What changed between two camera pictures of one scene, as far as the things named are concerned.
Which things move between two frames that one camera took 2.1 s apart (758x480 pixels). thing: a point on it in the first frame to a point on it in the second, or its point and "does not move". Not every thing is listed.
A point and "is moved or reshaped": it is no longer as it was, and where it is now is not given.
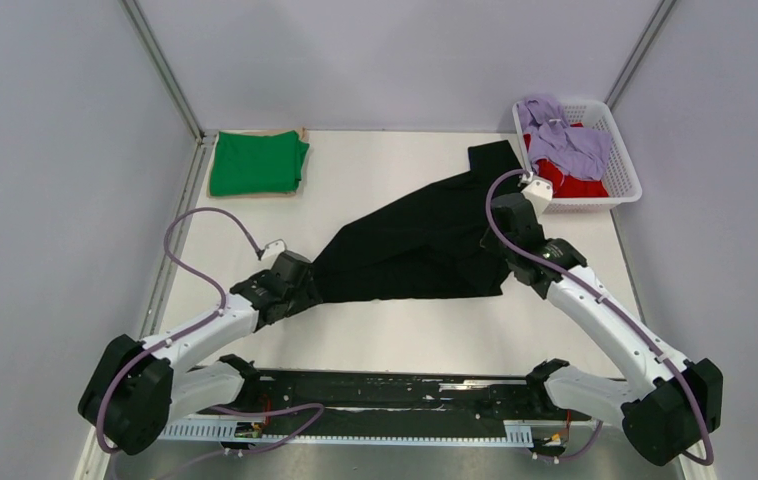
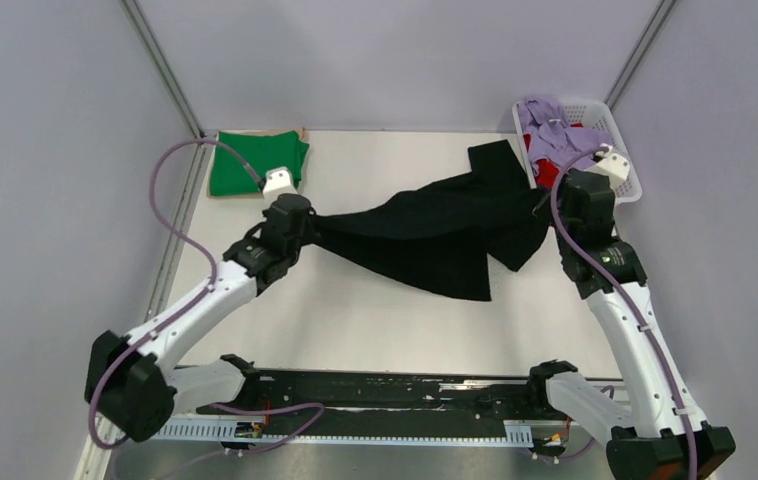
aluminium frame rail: x=150 y=46 does not move
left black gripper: x=309 y=296 to x=264 y=212
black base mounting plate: x=373 y=396 does not move
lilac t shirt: x=575 y=151 does not move
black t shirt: x=427 y=243 is moved or reshaped
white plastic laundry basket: x=624 y=186 does not move
